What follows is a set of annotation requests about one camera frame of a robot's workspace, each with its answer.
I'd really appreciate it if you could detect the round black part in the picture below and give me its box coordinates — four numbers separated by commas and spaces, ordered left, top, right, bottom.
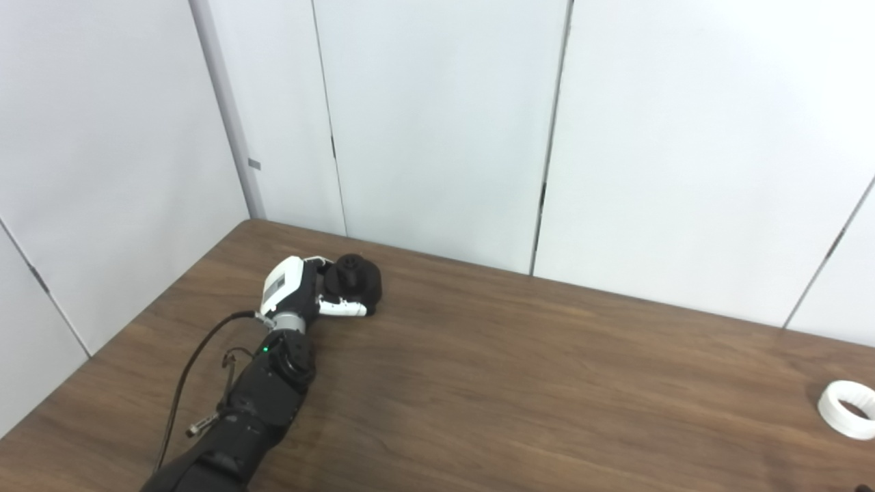
321, 254, 383, 316

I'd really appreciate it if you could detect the thick black left wrist cable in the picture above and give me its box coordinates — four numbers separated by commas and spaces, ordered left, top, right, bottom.
156, 310, 266, 472

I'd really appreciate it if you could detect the thin left arm wire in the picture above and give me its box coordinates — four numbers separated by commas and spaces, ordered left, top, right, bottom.
188, 347, 255, 438

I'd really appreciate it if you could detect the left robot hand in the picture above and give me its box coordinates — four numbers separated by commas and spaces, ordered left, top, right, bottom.
258, 256, 375, 332

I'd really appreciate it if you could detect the white ring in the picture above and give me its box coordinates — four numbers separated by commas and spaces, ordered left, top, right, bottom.
818, 381, 875, 440

